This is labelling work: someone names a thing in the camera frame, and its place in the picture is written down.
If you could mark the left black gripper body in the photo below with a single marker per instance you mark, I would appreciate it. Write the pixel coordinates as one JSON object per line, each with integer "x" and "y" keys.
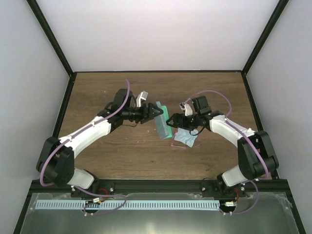
{"x": 137, "y": 115}

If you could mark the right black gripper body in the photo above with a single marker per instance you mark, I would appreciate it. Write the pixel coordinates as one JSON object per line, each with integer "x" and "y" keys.
{"x": 194, "y": 122}

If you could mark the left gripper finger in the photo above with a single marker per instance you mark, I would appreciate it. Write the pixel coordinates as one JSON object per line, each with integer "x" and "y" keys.
{"x": 144, "y": 120}
{"x": 154, "y": 111}

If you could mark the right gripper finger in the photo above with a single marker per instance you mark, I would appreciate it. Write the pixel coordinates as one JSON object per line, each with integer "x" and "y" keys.
{"x": 174, "y": 120}
{"x": 181, "y": 125}

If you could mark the grey green glasses case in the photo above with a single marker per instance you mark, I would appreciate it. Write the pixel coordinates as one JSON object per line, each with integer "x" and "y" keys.
{"x": 164, "y": 131}

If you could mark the light blue cleaning cloth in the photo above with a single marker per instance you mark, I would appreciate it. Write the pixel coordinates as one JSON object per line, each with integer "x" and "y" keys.
{"x": 186, "y": 137}

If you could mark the pink frame sunglasses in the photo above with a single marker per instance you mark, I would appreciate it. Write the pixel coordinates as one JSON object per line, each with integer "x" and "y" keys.
{"x": 177, "y": 144}

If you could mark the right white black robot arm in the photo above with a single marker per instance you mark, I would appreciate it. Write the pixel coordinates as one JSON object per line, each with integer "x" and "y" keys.
{"x": 256, "y": 155}

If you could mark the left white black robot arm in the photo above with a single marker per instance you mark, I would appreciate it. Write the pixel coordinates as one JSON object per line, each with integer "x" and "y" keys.
{"x": 56, "y": 163}

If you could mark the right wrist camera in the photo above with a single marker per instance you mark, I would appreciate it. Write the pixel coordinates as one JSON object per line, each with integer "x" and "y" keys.
{"x": 186, "y": 108}

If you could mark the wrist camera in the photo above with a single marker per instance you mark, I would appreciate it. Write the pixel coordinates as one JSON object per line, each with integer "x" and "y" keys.
{"x": 142, "y": 96}
{"x": 186, "y": 108}

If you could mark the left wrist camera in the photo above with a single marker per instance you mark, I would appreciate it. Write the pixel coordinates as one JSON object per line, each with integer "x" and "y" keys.
{"x": 142, "y": 96}

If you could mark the black enclosure frame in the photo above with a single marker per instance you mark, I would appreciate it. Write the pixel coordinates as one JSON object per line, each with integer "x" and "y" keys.
{"x": 72, "y": 77}

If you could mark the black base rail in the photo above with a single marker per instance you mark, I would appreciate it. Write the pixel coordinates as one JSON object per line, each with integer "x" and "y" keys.
{"x": 208, "y": 188}

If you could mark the light blue slotted cable duct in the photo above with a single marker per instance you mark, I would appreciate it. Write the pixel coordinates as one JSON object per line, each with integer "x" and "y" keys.
{"x": 206, "y": 205}

